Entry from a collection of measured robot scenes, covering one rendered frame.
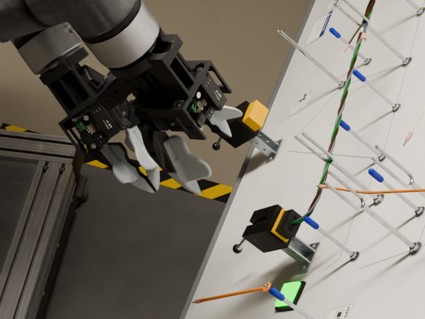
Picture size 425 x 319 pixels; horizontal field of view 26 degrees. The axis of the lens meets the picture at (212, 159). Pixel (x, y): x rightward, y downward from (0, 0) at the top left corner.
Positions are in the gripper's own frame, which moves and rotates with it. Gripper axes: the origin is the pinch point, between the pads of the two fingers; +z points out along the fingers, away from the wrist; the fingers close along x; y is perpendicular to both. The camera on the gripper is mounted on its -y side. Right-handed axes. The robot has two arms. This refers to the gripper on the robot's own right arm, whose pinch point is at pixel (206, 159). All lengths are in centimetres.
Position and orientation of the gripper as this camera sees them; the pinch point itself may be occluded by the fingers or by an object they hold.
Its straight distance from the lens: 111.9
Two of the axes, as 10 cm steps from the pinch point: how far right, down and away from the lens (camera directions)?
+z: 4.7, 6.1, 6.4
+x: 4.2, -7.9, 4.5
